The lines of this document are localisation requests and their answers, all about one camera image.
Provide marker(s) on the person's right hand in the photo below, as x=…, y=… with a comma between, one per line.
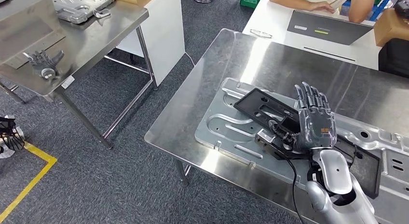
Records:
x=321, y=7

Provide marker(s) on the spare grey robot hand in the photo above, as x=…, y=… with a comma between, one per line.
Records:
x=46, y=64

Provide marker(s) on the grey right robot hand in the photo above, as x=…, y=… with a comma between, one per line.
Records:
x=316, y=126

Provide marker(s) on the black plastic plate frame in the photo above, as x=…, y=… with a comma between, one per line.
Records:
x=246, y=104

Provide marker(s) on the person's right forearm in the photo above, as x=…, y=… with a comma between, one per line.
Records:
x=287, y=0

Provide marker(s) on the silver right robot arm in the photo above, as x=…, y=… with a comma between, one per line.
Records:
x=335, y=171

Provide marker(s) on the blue metal shelf rack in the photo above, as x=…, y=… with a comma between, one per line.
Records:
x=381, y=6

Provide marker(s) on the stainless steel workbench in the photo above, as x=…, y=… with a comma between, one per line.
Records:
x=223, y=62

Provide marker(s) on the dark grey laptop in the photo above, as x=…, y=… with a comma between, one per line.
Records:
x=329, y=27

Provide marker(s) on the stainless steel table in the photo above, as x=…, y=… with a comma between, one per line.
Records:
x=83, y=46

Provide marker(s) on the white desk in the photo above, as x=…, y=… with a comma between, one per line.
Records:
x=271, y=21

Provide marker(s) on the stamped grey metal panel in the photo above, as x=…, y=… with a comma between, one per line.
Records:
x=80, y=5
x=223, y=133

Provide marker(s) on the green plastic crate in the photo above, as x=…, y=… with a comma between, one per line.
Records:
x=252, y=0

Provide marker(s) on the clear eyeglasses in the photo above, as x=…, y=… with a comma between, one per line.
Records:
x=252, y=30

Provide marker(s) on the black robot left foot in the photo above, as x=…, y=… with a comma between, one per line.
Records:
x=11, y=136

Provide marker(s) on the yellow tape square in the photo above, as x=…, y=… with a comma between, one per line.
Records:
x=41, y=152

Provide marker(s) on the black chair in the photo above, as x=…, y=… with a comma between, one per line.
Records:
x=396, y=57

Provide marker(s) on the white partition panel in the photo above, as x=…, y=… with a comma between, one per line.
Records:
x=159, y=40

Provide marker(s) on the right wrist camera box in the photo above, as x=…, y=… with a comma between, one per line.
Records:
x=271, y=149

